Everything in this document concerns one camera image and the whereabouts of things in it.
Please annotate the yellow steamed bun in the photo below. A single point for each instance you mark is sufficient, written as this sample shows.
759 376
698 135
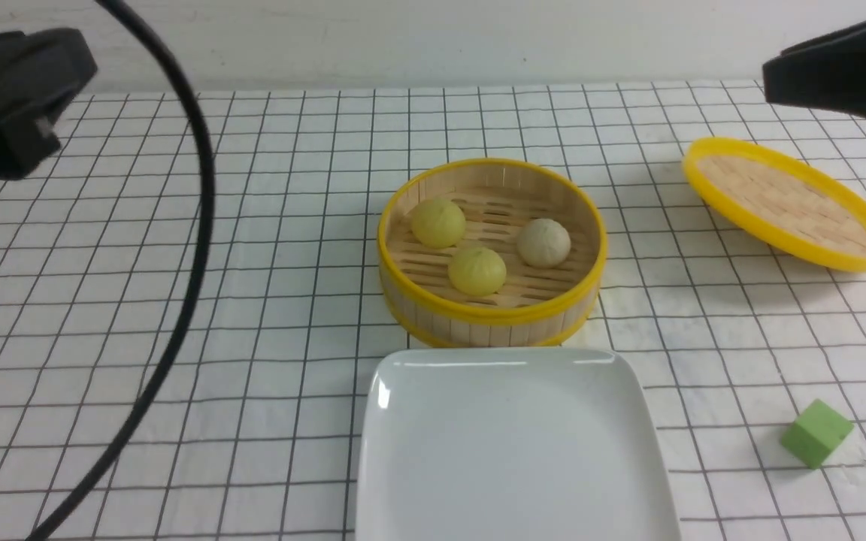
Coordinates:
438 223
477 271

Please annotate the beige steamed bun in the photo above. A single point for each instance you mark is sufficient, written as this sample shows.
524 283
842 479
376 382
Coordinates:
543 243

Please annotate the white square plate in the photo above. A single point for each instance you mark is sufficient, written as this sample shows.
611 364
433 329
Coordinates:
511 443

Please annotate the bamboo steamer lid yellow rim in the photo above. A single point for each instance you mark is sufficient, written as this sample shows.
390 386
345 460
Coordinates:
781 201

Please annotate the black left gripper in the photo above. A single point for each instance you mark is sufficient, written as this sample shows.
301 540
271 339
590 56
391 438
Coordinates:
40 75

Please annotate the white grid-pattern tablecloth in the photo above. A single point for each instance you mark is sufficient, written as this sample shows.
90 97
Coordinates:
256 432

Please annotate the green cube block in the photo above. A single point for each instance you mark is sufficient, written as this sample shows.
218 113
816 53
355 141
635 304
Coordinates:
815 434

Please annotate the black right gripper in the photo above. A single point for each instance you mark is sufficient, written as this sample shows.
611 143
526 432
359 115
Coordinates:
824 73

